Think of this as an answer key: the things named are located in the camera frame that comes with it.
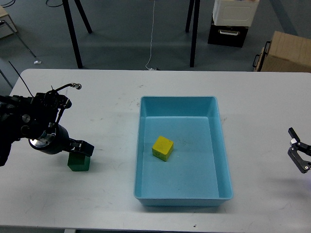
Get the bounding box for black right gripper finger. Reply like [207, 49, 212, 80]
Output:
[288, 127, 311, 174]

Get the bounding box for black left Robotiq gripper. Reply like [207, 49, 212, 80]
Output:
[28, 125, 94, 157]

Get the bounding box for green wooden block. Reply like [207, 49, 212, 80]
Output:
[67, 152, 90, 171]

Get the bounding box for yellow wooden block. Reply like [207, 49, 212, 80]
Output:
[152, 136, 174, 162]

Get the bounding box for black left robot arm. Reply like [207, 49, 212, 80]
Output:
[0, 89, 94, 170]

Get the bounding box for black storage box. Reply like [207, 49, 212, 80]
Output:
[207, 19, 249, 48]

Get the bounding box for light blue plastic bin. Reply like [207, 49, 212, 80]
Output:
[134, 96, 233, 206]

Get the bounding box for wooden furniture with metal leg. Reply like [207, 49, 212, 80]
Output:
[0, 6, 40, 64]

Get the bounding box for black table legs left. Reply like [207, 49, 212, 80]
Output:
[62, 0, 93, 69]

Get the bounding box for black table legs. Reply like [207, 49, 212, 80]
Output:
[62, 0, 93, 69]
[185, 0, 201, 68]

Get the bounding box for white plastic crate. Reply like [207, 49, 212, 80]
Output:
[212, 0, 259, 27]

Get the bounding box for black table legs right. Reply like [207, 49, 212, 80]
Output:
[185, 0, 201, 68]

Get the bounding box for white hanging cable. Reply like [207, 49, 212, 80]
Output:
[145, 0, 158, 71]

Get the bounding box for cardboard box with handles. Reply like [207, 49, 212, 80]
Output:
[253, 31, 311, 73]

